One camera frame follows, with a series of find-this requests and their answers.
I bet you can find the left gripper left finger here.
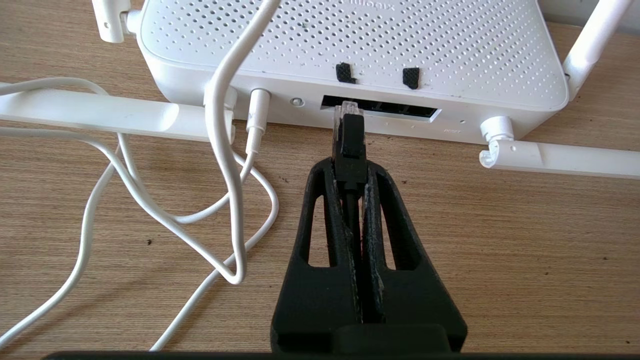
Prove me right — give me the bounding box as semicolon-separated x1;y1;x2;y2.
270;157;362;352

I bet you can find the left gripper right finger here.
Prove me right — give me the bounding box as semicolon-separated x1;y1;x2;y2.
361;162;468;352

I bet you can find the black ethernet cable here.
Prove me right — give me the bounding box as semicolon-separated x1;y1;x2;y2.
332;101;369;321

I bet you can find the white wifi router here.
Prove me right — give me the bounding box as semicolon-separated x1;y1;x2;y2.
0;0;640;180

